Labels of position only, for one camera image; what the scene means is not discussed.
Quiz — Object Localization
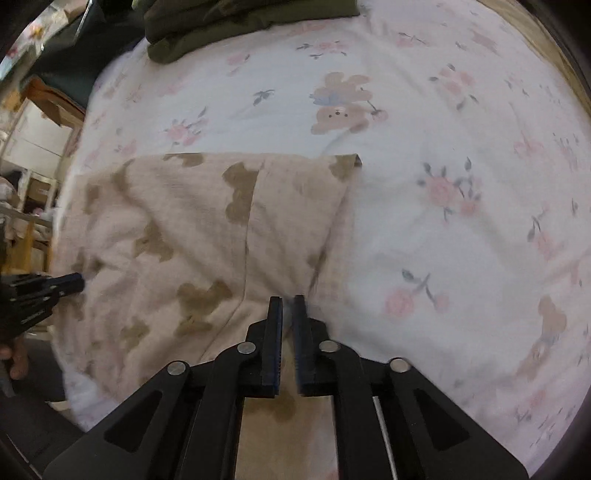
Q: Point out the person's left hand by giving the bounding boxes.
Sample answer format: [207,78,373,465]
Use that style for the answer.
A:
[0,339,29,380]

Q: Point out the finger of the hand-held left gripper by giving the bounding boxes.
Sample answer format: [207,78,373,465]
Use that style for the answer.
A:
[48,272,86,297]

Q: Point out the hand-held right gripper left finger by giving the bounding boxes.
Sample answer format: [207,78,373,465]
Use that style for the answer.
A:
[44,296,283,480]

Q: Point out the dark green hanging cloth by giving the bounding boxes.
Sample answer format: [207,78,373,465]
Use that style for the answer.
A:
[32,18,144,108]

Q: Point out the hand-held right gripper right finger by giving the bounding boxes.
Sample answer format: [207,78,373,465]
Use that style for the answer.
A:
[294,295,529,480]

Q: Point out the white floral bed sheet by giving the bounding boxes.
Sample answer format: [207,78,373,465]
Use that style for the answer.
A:
[60,0,587,476]

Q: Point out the olive folded garment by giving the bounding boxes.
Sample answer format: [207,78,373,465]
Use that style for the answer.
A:
[143,0,360,33]
[147,9,361,64]

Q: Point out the pink bear-print pants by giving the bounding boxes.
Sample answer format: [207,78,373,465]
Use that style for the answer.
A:
[51,152,363,480]

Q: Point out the cream nightstand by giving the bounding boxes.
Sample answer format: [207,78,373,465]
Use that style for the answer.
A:
[0,76,86,178]

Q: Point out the cream bear-print duvet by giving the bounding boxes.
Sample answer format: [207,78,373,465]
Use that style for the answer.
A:
[480,0,568,61]

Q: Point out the person's dark grey clothing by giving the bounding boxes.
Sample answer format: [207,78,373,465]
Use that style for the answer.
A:
[0,337,88,462]

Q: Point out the wooden rack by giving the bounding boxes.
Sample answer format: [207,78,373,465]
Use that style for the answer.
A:
[0,171,61,274]

